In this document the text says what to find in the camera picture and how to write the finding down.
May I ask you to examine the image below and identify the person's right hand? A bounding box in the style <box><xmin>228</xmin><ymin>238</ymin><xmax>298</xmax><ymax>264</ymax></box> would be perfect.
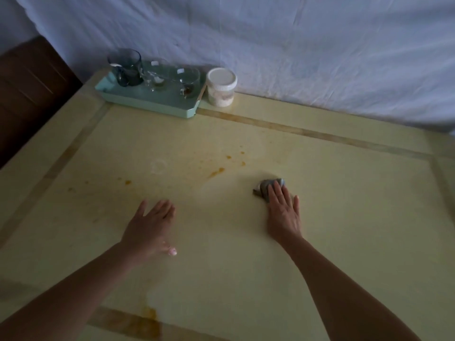
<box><xmin>265</xmin><ymin>180</ymin><xmax>303</xmax><ymax>247</ymax></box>

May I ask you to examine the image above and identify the brown wooden chair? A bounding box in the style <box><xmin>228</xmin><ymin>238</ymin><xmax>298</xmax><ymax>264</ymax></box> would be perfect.
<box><xmin>0</xmin><ymin>35</ymin><xmax>83</xmax><ymax>170</ymax></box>

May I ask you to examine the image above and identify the white wall cloth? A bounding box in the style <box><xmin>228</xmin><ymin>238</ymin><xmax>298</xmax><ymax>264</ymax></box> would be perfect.
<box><xmin>14</xmin><ymin>0</ymin><xmax>455</xmax><ymax>135</ymax></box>

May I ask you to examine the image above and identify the blue grey rag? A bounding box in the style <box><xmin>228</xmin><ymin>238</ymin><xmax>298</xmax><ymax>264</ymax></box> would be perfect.
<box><xmin>253</xmin><ymin>177</ymin><xmax>287</xmax><ymax>203</ymax></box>

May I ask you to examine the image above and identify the person's left forearm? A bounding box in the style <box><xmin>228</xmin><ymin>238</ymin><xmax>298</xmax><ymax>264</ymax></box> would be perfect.
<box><xmin>0</xmin><ymin>241</ymin><xmax>144</xmax><ymax>341</ymax></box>

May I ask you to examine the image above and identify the yellow dining table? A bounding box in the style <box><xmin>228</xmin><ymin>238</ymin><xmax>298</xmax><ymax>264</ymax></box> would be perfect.
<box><xmin>0</xmin><ymin>69</ymin><xmax>455</xmax><ymax>341</ymax></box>

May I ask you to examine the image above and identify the mint green tray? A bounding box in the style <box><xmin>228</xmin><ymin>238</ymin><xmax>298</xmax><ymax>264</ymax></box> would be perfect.
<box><xmin>94</xmin><ymin>64</ymin><xmax>209</xmax><ymax>120</ymax></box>

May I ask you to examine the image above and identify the person's left hand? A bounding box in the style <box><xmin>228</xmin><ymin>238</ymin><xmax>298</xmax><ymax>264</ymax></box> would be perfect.
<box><xmin>120</xmin><ymin>198</ymin><xmax>178</xmax><ymax>267</ymax></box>

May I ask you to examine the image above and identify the dark glass mug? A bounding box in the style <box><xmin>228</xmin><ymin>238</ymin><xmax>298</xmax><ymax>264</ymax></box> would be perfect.
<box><xmin>107</xmin><ymin>48</ymin><xmax>144</xmax><ymax>88</ymax></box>

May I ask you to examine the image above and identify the person's right forearm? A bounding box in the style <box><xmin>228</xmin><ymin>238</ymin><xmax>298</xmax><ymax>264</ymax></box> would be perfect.
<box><xmin>280</xmin><ymin>234</ymin><xmax>423</xmax><ymax>341</ymax></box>

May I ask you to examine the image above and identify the white lidded jar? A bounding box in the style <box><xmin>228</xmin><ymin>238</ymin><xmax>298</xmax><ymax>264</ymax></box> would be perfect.
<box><xmin>206</xmin><ymin>67</ymin><xmax>238</xmax><ymax>108</ymax></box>

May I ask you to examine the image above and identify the clear glass cup brown residue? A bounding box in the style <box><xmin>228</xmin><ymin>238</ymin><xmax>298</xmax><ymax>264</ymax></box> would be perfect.
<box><xmin>175</xmin><ymin>66</ymin><xmax>202</xmax><ymax>100</ymax></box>

